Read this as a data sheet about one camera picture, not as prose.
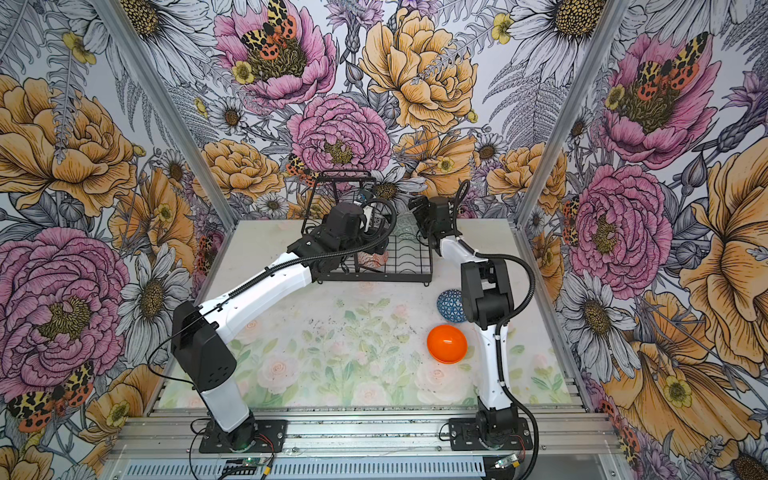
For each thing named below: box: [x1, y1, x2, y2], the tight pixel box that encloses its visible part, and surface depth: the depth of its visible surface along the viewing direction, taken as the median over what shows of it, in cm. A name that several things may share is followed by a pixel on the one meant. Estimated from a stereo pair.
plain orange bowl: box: [426, 324, 468, 364], surface depth 87 cm
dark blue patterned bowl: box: [436, 289, 467, 324], surface depth 98 cm
